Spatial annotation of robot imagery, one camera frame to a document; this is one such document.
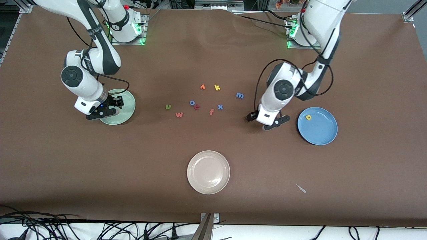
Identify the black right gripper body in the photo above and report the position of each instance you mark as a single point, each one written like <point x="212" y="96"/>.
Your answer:
<point x="111" y="102"/>

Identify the blue letter m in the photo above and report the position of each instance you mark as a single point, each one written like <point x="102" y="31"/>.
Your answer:
<point x="240" y="95"/>

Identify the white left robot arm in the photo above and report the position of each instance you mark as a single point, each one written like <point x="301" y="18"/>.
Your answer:
<point x="327" y="20"/>

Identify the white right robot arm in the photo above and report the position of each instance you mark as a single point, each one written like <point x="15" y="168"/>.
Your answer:
<point x="88" y="87"/>

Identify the light green plate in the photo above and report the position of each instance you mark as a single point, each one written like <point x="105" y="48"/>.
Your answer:
<point x="130" y="107"/>

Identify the blue plate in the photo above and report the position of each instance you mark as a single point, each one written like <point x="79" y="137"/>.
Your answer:
<point x="320" y="130"/>

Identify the brown table cover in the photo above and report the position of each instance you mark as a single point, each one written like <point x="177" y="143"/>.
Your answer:
<point x="66" y="160"/>

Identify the beige plate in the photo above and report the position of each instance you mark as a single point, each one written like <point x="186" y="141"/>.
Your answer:
<point x="208" y="172"/>

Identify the small white paper scrap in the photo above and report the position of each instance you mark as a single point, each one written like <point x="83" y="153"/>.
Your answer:
<point x="301" y="188"/>

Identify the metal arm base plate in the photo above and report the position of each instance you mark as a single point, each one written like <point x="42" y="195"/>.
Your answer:
<point x="144" y="33"/>
<point x="293" y="47"/>

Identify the metal frame rail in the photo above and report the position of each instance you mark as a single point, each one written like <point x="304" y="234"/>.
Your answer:
<point x="217" y="5"/>

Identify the metal table bracket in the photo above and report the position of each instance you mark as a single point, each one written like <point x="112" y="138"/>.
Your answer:
<point x="207" y="230"/>

